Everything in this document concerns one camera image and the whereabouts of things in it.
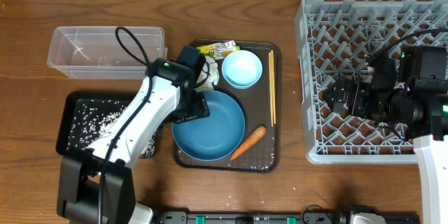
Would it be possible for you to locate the orange carrot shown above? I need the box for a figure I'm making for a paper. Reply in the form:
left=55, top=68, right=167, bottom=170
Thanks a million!
left=230, top=125, right=267, bottom=160

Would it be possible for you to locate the dark blue plate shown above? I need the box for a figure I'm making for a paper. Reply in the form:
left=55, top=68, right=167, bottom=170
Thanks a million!
left=172, top=90, right=246, bottom=161

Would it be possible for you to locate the light blue bowl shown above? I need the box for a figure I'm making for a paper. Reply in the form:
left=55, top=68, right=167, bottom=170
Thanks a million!
left=221, top=50, right=263, bottom=89

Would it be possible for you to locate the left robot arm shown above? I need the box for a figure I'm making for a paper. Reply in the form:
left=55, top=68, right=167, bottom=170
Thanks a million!
left=57, top=55, right=209, bottom=223

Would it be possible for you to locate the grey dishwasher rack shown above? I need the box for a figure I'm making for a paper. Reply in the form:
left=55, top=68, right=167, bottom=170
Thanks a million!
left=295, top=0, right=447, bottom=165

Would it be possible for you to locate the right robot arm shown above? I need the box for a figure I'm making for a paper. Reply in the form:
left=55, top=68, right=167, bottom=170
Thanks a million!
left=323, top=79, right=447, bottom=223

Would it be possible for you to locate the clear plastic bin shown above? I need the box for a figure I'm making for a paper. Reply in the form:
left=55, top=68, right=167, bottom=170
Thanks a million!
left=47, top=26, right=146, bottom=80

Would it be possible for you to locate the pile of white rice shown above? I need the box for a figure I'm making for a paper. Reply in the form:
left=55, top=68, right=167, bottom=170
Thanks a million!
left=68, top=98, right=157, bottom=158

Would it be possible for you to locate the black waste tray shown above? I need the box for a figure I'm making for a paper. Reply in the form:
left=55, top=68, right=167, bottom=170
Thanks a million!
left=56, top=90, right=136, bottom=155

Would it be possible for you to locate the wooden chopstick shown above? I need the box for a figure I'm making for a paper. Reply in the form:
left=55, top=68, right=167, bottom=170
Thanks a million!
left=270, top=50, right=277, bottom=125
left=268, top=51, right=274, bottom=127

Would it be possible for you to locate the crumpled white tissue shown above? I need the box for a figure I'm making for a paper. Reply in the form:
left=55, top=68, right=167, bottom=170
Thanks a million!
left=195, top=56, right=220, bottom=92

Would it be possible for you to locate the brown serving tray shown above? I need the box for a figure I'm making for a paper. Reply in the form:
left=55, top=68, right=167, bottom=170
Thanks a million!
left=174, top=41, right=281, bottom=173

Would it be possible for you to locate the right wooden chopstick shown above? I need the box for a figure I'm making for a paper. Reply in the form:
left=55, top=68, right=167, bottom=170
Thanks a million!
left=270, top=50, right=277, bottom=125

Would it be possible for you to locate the green snack wrapper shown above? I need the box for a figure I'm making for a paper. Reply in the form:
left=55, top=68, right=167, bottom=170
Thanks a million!
left=197, top=41, right=240, bottom=60

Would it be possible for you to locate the left wooden chopstick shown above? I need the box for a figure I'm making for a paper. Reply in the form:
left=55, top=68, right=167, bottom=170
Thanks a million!
left=268, top=51, right=274, bottom=127

